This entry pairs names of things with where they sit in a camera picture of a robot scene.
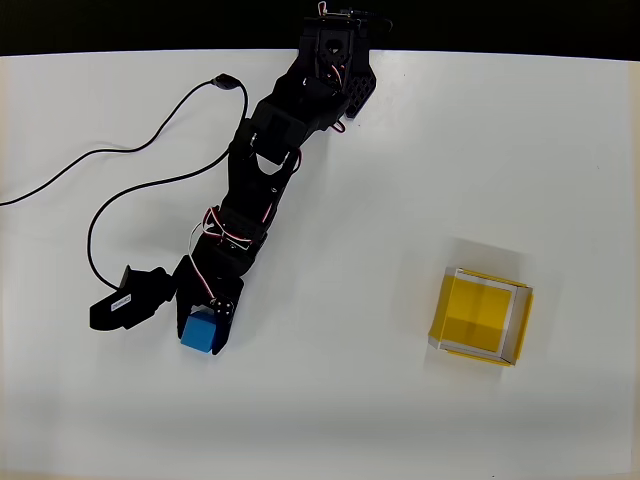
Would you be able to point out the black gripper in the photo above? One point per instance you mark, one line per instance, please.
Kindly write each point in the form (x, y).
(196, 289)

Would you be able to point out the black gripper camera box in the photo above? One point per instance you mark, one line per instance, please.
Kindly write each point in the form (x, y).
(135, 300)

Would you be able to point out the blue cube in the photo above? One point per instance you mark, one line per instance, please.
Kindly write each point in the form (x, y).
(197, 332)

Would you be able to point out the yellow open box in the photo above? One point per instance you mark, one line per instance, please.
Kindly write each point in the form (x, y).
(480, 315)

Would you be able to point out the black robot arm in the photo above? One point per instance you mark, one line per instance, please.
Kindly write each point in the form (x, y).
(270, 130)

